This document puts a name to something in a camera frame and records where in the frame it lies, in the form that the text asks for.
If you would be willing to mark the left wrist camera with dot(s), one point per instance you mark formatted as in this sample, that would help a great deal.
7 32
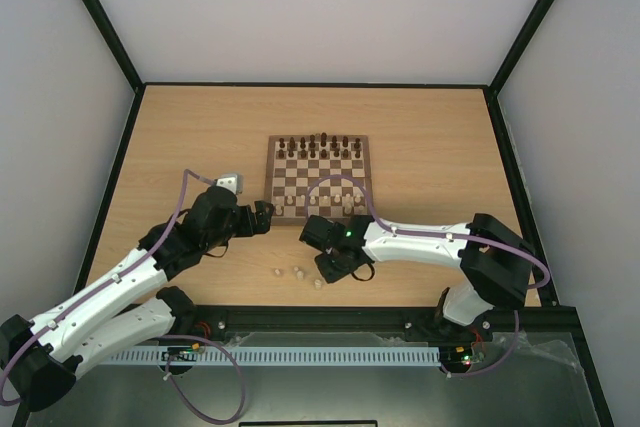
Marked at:
233 182

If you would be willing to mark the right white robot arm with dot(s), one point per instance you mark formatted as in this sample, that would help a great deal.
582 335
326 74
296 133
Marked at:
495 261

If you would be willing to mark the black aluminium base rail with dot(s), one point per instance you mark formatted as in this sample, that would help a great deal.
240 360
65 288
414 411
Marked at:
411 324

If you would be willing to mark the wooden chess board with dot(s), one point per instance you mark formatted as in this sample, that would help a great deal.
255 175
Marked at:
317 177

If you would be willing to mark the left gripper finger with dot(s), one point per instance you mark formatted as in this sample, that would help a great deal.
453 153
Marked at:
260 217
267 214

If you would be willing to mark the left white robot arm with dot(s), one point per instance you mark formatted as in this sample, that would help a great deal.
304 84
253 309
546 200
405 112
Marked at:
44 357

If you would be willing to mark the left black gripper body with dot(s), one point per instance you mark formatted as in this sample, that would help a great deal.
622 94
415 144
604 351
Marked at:
219 237

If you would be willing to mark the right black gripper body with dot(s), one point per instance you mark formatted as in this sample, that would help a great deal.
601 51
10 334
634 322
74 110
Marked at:
331 263

